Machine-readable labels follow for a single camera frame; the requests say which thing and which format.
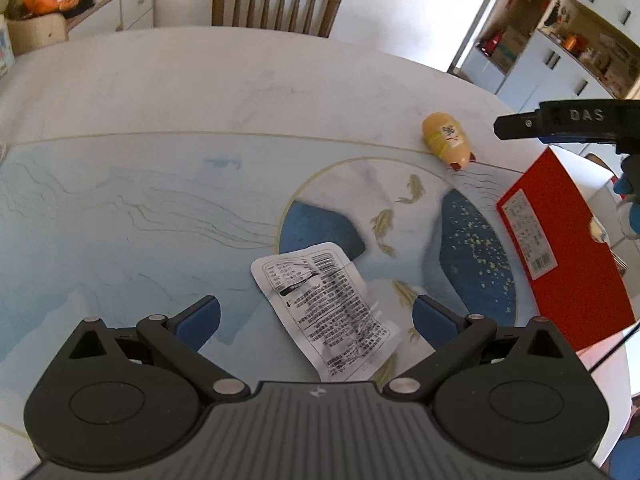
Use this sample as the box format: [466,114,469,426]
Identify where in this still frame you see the blue gloved right hand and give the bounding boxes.
[614,154,640,240]

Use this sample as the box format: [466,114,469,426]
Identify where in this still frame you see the white printed sachet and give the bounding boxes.
[250,243,399,382]

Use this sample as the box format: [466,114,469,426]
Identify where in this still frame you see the white sideboard cabinet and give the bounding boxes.
[6,0,158,57]

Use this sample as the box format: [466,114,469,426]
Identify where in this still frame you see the yellow capsule toy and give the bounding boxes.
[422,112,476,171]

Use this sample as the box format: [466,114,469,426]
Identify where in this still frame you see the white wall cabinet unit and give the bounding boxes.
[450,0,639,112]

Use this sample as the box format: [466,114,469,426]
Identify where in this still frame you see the red cardboard box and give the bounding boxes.
[497,148,634,351]

